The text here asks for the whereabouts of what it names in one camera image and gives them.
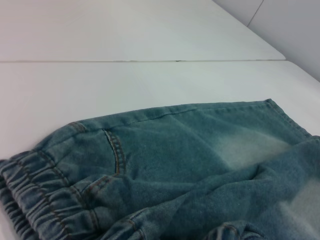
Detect blue denim shorts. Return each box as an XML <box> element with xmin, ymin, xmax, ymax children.
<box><xmin>0</xmin><ymin>98</ymin><xmax>320</xmax><ymax>240</ymax></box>

